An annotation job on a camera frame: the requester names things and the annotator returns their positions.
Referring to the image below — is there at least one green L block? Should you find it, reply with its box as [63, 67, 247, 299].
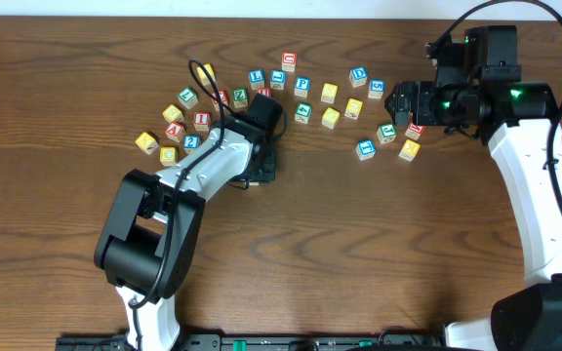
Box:
[178, 87, 198, 109]

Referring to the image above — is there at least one yellow block far left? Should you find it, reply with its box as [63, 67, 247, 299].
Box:
[135, 132, 159, 155]

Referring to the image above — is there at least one yellow S block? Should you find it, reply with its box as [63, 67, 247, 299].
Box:
[321, 83, 339, 104]

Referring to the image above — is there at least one yellow O block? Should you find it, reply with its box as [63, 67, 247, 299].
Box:
[322, 107, 341, 130]

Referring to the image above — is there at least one blue 2 block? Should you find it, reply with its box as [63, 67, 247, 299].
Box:
[183, 135, 201, 154]

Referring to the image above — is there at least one yellow K block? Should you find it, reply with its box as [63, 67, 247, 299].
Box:
[399, 139, 421, 162]

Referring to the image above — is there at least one plain yellow block top left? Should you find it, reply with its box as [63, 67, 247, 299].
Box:
[196, 63, 216, 86]

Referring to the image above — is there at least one red U block top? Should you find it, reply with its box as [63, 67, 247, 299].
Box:
[282, 52, 298, 72]

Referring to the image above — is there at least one blue 5 block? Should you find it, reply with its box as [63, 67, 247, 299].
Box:
[368, 79, 385, 99]

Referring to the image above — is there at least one red M block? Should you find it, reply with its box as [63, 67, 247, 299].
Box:
[405, 123, 425, 140]

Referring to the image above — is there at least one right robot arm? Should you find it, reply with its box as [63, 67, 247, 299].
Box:
[384, 25, 562, 350]

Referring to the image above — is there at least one blue l block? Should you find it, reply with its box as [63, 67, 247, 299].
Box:
[248, 69, 265, 91]
[270, 70, 286, 91]

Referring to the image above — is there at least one green Z block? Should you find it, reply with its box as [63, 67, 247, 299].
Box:
[232, 88, 249, 108]

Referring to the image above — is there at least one red I block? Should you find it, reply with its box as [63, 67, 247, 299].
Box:
[193, 111, 211, 132]

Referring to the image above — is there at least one red A block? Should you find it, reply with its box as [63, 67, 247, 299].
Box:
[165, 122, 185, 142]

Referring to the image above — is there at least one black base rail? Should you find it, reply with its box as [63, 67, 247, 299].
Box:
[55, 328, 445, 351]

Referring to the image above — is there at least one red E block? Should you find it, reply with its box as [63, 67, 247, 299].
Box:
[212, 90, 228, 111]

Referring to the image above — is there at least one blue D block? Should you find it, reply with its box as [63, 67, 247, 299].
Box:
[349, 66, 368, 88]

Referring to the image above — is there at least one green 4 block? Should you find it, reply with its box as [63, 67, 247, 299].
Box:
[295, 102, 312, 124]

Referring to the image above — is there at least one red u block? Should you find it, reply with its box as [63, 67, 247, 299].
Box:
[257, 88, 272, 98]
[282, 52, 298, 72]

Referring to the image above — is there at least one green J block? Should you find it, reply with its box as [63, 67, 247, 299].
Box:
[377, 123, 397, 144]

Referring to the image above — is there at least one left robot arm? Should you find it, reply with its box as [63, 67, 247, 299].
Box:
[94, 94, 287, 350]

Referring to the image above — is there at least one yellow G block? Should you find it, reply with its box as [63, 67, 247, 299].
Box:
[344, 98, 363, 120]

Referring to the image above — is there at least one yellow block lower left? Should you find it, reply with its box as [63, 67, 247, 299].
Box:
[160, 146, 179, 167]

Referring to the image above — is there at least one blue P block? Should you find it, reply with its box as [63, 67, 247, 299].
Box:
[294, 76, 311, 98]

